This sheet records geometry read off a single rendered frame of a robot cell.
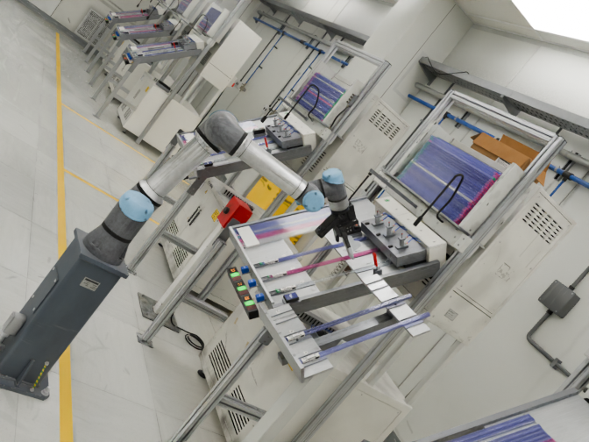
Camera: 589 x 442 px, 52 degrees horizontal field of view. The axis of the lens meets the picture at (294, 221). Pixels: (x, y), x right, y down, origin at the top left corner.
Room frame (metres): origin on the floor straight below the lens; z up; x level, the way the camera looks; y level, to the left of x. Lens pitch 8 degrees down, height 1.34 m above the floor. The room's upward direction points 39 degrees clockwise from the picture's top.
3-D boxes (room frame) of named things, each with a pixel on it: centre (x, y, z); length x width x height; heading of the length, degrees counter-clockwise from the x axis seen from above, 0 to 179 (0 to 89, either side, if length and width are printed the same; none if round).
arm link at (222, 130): (2.05, 0.20, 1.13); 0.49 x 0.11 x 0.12; 103
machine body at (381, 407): (2.82, -0.50, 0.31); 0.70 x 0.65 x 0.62; 32
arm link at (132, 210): (2.00, 0.45, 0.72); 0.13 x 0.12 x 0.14; 13
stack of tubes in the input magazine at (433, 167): (2.71, -0.43, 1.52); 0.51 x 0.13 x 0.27; 32
